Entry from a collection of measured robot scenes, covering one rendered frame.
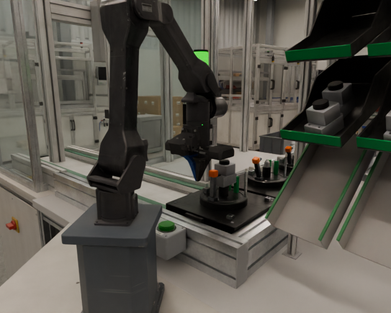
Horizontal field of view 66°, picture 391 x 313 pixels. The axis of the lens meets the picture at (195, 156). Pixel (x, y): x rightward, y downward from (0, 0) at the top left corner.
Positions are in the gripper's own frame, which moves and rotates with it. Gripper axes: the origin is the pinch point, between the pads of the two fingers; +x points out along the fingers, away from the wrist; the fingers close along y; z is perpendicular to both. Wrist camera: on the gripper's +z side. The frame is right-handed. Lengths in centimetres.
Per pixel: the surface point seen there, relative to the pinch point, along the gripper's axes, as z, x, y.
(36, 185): 9, 20, -82
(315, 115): -2.8, -14.8, 27.6
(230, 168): -11.5, 2.1, 2.3
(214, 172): -5.7, 2.3, 1.0
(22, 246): 11, 56, -103
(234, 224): -1.1, 12.5, 11.1
